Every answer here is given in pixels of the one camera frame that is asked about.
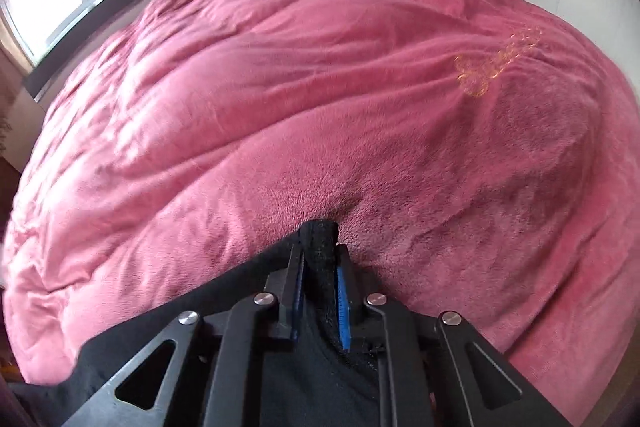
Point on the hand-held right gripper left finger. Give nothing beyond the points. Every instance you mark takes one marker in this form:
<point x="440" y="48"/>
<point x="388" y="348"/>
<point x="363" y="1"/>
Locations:
<point x="298" y="289"/>

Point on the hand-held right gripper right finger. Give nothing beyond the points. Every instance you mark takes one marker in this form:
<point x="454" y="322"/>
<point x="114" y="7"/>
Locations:
<point x="343" y="302"/>

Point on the black pants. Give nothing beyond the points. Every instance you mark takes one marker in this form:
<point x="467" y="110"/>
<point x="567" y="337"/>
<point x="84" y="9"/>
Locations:
<point x="312" y="382"/>

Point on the pink fleece blanket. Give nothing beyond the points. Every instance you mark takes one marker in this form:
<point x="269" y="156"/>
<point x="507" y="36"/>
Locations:
<point x="300" y="107"/>

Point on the beige patterned curtain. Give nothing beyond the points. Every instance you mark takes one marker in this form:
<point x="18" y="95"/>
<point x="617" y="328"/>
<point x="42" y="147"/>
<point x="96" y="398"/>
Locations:
<point x="12" y="52"/>

